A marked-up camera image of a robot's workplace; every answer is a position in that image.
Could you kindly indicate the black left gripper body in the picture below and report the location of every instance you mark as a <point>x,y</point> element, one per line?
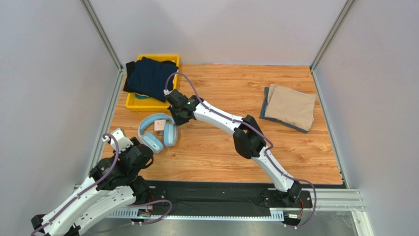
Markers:
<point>134,141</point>

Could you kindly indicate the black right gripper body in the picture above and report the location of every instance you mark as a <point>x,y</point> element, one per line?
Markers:
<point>178,115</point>

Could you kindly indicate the light blue headphones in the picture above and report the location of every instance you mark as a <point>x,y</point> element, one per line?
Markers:
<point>170,134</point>

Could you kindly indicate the pinkish cube power adapter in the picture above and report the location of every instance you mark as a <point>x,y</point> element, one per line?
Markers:
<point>159,126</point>

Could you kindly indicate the navy t shirt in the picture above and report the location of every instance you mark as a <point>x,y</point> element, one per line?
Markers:
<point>150,78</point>

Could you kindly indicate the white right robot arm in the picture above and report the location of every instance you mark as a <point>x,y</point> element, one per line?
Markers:
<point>248,138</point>

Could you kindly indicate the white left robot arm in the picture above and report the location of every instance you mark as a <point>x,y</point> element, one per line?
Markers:
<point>113,183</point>

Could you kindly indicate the teal cloth in bin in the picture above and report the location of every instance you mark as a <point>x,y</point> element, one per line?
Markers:
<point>141,96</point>

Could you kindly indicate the yellow plastic bin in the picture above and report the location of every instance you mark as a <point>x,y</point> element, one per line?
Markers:
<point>151,104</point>

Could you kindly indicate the blue folded t shirt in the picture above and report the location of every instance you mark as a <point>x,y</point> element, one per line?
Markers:
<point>263,112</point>

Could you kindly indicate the beige folded t shirt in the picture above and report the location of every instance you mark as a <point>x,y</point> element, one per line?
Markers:
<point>291,106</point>

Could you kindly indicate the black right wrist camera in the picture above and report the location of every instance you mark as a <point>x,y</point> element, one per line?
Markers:
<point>176,98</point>

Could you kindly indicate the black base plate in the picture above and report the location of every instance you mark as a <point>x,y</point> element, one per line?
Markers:
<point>230,199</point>

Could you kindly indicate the aluminium frame rail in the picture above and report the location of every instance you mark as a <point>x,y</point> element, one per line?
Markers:
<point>324,199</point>

